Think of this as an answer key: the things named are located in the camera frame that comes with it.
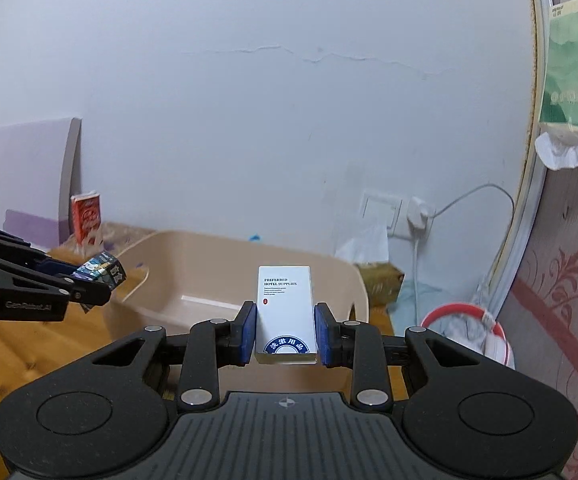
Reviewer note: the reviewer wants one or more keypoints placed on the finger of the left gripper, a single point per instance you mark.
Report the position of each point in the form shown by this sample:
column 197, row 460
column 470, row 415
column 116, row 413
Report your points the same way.
column 41, row 264
column 26, row 289

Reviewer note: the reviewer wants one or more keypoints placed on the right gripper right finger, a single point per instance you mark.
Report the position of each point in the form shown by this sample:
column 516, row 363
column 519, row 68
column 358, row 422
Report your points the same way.
column 326, row 331

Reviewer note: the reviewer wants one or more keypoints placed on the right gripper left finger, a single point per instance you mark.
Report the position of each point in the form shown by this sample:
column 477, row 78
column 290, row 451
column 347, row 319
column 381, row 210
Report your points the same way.
column 245, row 332

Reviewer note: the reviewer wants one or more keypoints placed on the small dark blue box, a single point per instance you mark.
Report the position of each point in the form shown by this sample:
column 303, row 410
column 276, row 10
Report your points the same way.
column 102, row 268

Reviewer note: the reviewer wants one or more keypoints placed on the white hotel supplies box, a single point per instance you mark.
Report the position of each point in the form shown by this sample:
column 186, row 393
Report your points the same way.
column 285, row 316

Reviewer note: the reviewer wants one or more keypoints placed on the red white carton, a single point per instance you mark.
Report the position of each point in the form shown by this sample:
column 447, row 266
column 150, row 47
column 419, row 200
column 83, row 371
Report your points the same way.
column 86, row 217

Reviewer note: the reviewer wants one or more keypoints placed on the gold yellow box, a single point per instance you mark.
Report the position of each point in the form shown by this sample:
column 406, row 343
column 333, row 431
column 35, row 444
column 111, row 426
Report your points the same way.
column 382, row 281

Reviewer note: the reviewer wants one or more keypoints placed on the grey leaning board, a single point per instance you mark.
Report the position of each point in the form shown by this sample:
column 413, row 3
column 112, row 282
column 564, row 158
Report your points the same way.
column 36, row 163

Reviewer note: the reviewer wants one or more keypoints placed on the beige plastic storage bin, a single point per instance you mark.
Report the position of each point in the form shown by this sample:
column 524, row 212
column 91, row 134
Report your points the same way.
column 183, row 278

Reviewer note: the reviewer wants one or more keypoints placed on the light blue blanket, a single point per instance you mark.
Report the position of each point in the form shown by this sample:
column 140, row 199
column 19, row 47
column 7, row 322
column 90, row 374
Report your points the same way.
column 405, row 311

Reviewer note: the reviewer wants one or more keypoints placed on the white charger plug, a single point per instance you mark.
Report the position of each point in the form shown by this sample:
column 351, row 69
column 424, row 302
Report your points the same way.
column 419, row 215

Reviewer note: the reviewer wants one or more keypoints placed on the red white headphones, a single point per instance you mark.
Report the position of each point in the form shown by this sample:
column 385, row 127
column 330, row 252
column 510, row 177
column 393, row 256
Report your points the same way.
column 473, row 327

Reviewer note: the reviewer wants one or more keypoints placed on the green tissue box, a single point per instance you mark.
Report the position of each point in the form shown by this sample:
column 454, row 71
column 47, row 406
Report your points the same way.
column 557, row 144

